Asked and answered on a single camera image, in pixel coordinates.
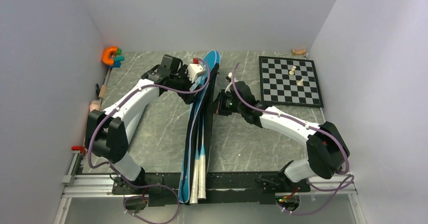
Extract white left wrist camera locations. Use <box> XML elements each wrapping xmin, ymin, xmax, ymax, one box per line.
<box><xmin>187</xmin><ymin>58</ymin><xmax>206</xmax><ymax>83</ymax></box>

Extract cream chess pawn upper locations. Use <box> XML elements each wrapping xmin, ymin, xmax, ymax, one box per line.
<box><xmin>289</xmin><ymin>66</ymin><xmax>297</xmax><ymax>75</ymax></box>

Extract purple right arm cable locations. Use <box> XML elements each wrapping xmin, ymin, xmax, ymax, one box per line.
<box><xmin>231</xmin><ymin>63</ymin><xmax>355</xmax><ymax>216</ymax></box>

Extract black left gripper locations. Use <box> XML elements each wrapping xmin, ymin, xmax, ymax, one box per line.
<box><xmin>171</xmin><ymin>65</ymin><xmax>203</xmax><ymax>104</ymax></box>

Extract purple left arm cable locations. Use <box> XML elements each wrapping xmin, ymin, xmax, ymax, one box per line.
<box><xmin>87</xmin><ymin>58</ymin><xmax>211</xmax><ymax>224</ymax></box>

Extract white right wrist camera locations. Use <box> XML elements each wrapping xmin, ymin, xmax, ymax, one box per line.
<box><xmin>225</xmin><ymin>72</ymin><xmax>233</xmax><ymax>93</ymax></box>

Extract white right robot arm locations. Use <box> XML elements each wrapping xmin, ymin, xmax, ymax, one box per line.
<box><xmin>208</xmin><ymin>81</ymin><xmax>350</xmax><ymax>191</ymax></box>

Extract black base frame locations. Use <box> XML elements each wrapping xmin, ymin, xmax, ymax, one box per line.
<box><xmin>112</xmin><ymin>172</ymin><xmax>310</xmax><ymax>207</ymax></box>

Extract black white chessboard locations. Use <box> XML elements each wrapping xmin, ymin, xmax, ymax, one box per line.
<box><xmin>259</xmin><ymin>56</ymin><xmax>324</xmax><ymax>108</ymax></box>

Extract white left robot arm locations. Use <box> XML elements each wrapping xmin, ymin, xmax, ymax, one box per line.
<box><xmin>85</xmin><ymin>54</ymin><xmax>212</xmax><ymax>194</ymax></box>

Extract orange C-shaped toy block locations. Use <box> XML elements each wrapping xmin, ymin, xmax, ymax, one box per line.
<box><xmin>101</xmin><ymin>46</ymin><xmax>119</xmax><ymax>66</ymax></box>

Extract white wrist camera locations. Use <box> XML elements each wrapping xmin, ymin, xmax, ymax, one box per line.
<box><xmin>187</xmin><ymin>58</ymin><xmax>206</xmax><ymax>83</ymax></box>
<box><xmin>225</xmin><ymin>72</ymin><xmax>233</xmax><ymax>93</ymax></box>

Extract blue racket bag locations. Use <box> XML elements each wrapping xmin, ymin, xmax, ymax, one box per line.
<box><xmin>178</xmin><ymin>50</ymin><xmax>221</xmax><ymax>205</ymax></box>

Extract beige handle tool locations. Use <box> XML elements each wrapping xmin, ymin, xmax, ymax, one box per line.
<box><xmin>89</xmin><ymin>100</ymin><xmax>101</xmax><ymax>113</ymax></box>

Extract wooden arch block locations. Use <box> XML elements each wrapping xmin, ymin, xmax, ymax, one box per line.
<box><xmin>291</xmin><ymin>48</ymin><xmax>307</xmax><ymax>55</ymax></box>

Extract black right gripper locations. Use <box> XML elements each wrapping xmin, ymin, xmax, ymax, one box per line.
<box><xmin>206</xmin><ymin>89</ymin><xmax>244</xmax><ymax>117</ymax></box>

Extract green blue toy blocks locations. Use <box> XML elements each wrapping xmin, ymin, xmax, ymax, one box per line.
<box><xmin>111</xmin><ymin>48</ymin><xmax>125</xmax><ymax>68</ymax></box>

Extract red clamp on rail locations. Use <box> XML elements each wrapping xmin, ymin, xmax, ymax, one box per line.
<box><xmin>71</xmin><ymin>146</ymin><xmax>87</xmax><ymax>156</ymax></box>

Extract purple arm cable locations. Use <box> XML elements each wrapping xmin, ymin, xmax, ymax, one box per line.
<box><xmin>87</xmin><ymin>58</ymin><xmax>211</xmax><ymax>224</ymax></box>
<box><xmin>231</xmin><ymin>63</ymin><xmax>355</xmax><ymax>216</ymax></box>

